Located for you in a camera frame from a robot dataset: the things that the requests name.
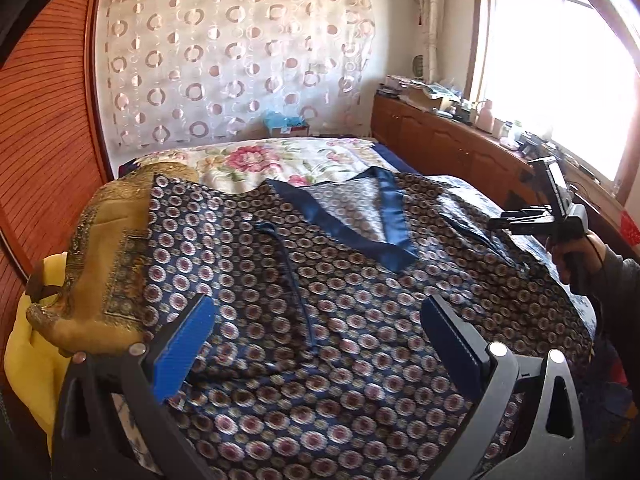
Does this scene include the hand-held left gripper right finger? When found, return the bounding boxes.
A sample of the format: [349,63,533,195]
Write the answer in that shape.
[420,294,586,480]

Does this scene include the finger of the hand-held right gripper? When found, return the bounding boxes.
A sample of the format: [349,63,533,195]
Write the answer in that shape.
[487,209,552,237]

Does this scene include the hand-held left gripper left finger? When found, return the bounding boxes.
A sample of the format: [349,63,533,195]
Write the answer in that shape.
[52,292,218,480]

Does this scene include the navy medallion print garment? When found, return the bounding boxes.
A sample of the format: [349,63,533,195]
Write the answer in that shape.
[107,166,597,480]

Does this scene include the person's right forearm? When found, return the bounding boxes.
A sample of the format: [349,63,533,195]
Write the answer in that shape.
[584,244,640,388]

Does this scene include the person's right hand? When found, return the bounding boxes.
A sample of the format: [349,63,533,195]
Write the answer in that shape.
[546,230,608,287]

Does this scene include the blue floral bed sheet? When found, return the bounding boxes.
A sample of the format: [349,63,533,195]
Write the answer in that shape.
[111,174,601,478]

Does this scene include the red paper decoration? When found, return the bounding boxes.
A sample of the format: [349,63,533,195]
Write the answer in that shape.
[619,209,640,247]

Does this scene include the pink thermos jug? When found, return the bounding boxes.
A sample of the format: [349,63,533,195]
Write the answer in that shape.
[475,100,497,132]

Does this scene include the long wooden cabinet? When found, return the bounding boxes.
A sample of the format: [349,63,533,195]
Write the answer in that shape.
[371,94,640,247]

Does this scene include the gold patterned pillow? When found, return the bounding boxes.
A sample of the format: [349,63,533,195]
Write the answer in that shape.
[25,161,201,359]

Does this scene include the bright window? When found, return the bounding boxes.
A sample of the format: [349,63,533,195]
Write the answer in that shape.
[464,0,640,187]

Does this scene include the navy blue mattress cover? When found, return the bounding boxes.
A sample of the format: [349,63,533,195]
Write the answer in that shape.
[371,141,417,175]

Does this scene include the yellow cloth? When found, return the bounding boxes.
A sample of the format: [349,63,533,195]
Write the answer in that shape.
[4,252,72,450]

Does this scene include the pile of assorted clutter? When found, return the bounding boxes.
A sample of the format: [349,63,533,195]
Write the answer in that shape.
[376,74,467,117]

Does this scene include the pink floral quilt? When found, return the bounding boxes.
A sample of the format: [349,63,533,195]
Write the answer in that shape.
[134,136,382,197]

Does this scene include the lace window curtain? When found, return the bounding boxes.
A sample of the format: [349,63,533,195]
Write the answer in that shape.
[412,0,452,82]

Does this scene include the blue tissue box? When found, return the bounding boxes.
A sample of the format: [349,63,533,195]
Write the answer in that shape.
[263,109,311,139]

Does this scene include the red-brown wooden wardrobe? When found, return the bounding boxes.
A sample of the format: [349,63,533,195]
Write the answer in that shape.
[0,0,122,313]

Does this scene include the circle pattern sheer curtain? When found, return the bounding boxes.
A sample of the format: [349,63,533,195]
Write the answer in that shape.
[99,0,377,150]

